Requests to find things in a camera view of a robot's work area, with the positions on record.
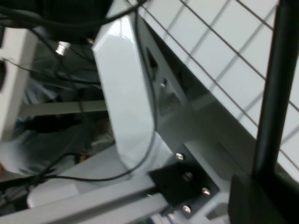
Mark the aluminium extrusion beam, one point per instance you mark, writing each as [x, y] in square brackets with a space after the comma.
[81, 205]

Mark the silver metal plug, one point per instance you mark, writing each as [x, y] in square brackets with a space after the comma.
[61, 48]

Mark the black corner bracket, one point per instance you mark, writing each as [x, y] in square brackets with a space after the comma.
[175, 184]

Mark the white metal table leg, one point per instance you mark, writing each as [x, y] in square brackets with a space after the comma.
[123, 93]

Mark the black machine base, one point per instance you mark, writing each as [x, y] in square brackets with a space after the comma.
[77, 9]

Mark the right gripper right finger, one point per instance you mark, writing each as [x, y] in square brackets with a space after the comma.
[285, 203]

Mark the white board panel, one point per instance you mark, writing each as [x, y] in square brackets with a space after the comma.
[14, 98]

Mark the white metal table frame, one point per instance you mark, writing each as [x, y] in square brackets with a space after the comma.
[210, 121]

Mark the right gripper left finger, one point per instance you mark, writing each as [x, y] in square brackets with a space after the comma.
[247, 200]

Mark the black pen silver tip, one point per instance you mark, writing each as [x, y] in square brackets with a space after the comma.
[273, 93]

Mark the grey steel mounting plate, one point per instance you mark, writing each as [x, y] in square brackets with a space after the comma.
[211, 185]

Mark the silver bolt head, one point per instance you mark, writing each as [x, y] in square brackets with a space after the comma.
[188, 176]
[187, 208]
[164, 83]
[179, 156]
[205, 191]

